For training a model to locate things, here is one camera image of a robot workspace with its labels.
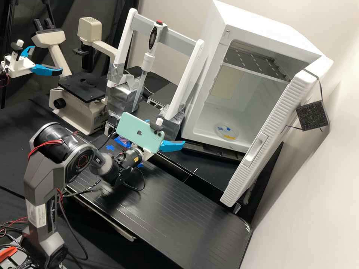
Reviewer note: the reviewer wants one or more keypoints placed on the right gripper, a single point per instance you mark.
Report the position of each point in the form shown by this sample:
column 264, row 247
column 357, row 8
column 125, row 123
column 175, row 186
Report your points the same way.
column 145, row 155

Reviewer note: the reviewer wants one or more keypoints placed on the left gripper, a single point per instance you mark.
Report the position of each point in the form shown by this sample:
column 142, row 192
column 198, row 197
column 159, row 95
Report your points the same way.
column 19, row 65

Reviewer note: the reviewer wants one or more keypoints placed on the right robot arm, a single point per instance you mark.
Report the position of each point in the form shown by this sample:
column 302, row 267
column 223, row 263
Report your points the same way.
column 42, row 171

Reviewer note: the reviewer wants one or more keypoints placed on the incubator door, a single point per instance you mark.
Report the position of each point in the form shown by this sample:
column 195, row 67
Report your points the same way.
column 269, row 134

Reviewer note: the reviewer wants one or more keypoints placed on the left phone holder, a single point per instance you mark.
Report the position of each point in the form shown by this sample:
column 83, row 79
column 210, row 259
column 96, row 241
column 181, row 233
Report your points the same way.
column 17, row 53

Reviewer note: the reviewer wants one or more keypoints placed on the cream microscope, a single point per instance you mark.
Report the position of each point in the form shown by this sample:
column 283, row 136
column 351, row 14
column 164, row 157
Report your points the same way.
column 78, row 103

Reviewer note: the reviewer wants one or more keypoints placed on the white pipette stand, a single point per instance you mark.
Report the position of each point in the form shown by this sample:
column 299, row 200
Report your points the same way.
column 186, row 75

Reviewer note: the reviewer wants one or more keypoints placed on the petri dish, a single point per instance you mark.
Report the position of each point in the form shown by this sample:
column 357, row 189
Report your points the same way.
column 227, row 131

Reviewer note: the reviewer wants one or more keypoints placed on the pipette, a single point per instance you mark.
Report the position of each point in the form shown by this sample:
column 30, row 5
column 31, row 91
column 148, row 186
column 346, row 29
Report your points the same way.
column 152, row 37

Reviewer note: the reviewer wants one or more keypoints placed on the white incubator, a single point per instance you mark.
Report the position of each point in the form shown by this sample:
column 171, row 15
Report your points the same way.
column 252, row 33

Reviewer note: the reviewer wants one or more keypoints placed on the right wrist camera phone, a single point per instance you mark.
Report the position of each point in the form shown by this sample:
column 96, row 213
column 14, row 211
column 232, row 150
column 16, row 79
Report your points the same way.
column 137, row 133

